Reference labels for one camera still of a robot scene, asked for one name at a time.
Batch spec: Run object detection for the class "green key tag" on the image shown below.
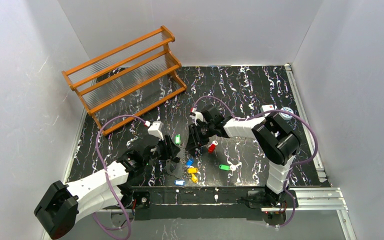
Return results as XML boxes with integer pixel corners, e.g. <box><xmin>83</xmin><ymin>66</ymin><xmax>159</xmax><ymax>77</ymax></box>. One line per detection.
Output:
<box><xmin>218</xmin><ymin>164</ymin><xmax>237</xmax><ymax>171</ymax></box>
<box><xmin>174</xmin><ymin>134</ymin><xmax>181</xmax><ymax>145</ymax></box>

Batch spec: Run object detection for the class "yellow key tag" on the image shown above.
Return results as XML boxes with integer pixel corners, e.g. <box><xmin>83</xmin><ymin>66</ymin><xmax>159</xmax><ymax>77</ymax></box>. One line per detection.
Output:
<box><xmin>187</xmin><ymin>167</ymin><xmax>199</xmax><ymax>174</ymax></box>

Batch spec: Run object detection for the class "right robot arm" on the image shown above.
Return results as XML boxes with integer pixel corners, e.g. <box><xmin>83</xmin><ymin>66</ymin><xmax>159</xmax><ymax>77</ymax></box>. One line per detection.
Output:
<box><xmin>185</xmin><ymin>105</ymin><xmax>301</xmax><ymax>202</ymax></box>

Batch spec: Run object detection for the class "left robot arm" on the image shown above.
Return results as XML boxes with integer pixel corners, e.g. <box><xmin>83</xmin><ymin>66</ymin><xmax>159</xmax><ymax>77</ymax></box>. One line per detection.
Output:
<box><xmin>34</xmin><ymin>135</ymin><xmax>181</xmax><ymax>240</ymax></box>

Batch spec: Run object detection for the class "red key tag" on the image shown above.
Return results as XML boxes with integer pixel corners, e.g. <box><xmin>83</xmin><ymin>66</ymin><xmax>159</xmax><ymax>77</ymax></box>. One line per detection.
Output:
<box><xmin>208</xmin><ymin>140</ymin><xmax>218</xmax><ymax>154</ymax></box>

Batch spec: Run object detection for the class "loose green key tag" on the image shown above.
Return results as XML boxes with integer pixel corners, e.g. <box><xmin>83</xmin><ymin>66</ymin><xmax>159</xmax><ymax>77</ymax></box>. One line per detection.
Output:
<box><xmin>218</xmin><ymin>164</ymin><xmax>237</xmax><ymax>171</ymax></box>

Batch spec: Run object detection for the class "white green small box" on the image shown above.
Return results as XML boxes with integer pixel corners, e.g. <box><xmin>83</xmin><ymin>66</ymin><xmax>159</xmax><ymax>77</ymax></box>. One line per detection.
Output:
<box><xmin>260</xmin><ymin>104</ymin><xmax>275</xmax><ymax>113</ymax></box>

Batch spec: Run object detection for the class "orange wooden shelf rack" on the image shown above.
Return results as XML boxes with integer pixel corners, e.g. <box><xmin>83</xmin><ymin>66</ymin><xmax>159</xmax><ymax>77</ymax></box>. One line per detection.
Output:
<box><xmin>62</xmin><ymin>25</ymin><xmax>187</xmax><ymax>136</ymax></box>

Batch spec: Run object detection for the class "blue white round tin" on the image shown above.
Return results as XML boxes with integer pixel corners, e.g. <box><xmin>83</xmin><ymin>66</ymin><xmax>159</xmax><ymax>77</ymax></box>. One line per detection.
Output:
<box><xmin>280</xmin><ymin>107</ymin><xmax>294</xmax><ymax>121</ymax></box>

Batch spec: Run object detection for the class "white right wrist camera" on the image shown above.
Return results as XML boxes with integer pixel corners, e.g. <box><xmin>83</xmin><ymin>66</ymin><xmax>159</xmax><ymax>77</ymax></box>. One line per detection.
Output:
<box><xmin>189</xmin><ymin>107</ymin><xmax>205</xmax><ymax>125</ymax></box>

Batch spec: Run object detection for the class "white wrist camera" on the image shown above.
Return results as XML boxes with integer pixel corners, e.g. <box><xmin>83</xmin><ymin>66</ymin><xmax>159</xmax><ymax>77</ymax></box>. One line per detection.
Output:
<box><xmin>189</xmin><ymin>107</ymin><xmax>205</xmax><ymax>125</ymax></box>
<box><xmin>144</xmin><ymin>121</ymin><xmax>164</xmax><ymax>140</ymax></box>

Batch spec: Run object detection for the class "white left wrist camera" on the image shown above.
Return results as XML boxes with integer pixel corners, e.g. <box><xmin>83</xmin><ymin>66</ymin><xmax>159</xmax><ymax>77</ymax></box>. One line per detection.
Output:
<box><xmin>144</xmin><ymin>121</ymin><xmax>164</xmax><ymax>140</ymax></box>

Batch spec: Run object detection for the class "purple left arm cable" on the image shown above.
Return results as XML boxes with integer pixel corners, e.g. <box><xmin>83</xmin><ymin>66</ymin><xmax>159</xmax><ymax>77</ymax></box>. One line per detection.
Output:
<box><xmin>91</xmin><ymin>114</ymin><xmax>151</xmax><ymax>240</ymax></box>

